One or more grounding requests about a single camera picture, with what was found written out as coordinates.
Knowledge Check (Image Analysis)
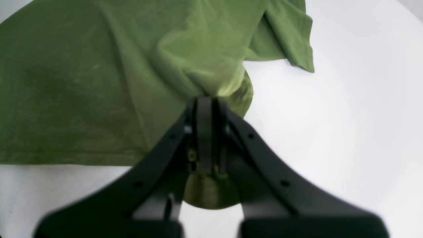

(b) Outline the olive green t-shirt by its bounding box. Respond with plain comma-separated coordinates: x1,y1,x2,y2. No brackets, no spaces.
0,0,315,210

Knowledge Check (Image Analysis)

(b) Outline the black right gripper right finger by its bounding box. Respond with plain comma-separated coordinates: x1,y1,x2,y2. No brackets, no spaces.
212,98,389,238

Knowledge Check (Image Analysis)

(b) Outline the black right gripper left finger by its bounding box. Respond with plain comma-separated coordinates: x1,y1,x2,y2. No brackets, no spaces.
34,97,212,238

